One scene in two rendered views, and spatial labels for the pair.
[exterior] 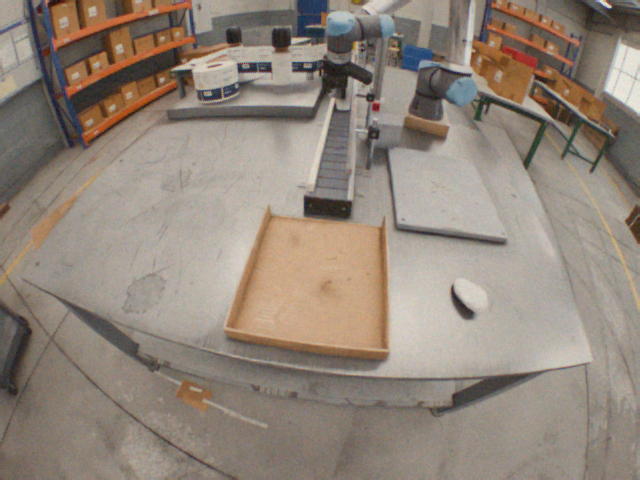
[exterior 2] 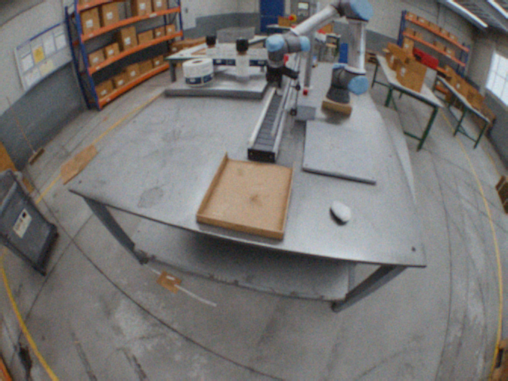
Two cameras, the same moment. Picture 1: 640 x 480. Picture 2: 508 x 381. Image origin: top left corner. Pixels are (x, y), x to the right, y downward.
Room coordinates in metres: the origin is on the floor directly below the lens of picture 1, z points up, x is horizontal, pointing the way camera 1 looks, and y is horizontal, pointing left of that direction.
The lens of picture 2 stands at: (-0.18, -0.08, 1.38)
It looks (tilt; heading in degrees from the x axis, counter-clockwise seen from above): 48 degrees down; 8
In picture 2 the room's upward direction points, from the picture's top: straight up
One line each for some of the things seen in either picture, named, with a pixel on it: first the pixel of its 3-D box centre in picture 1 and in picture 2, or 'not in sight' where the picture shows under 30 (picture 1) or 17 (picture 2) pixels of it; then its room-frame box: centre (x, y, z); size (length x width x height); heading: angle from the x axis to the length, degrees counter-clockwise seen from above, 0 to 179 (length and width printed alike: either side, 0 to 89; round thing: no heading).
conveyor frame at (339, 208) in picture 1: (345, 93); (285, 82); (1.29, -0.09, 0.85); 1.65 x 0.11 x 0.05; 175
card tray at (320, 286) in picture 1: (317, 270); (249, 188); (0.29, 0.00, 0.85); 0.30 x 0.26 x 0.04; 175
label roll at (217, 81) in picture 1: (216, 80); (198, 71); (1.21, 0.50, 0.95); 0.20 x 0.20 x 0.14
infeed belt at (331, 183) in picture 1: (345, 92); (285, 82); (1.29, -0.09, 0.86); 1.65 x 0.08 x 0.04; 175
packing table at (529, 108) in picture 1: (485, 106); (397, 92); (3.15, -2.00, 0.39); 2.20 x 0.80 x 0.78; 163
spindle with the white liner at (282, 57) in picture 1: (281, 59); (242, 58); (1.24, 0.20, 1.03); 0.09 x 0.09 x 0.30
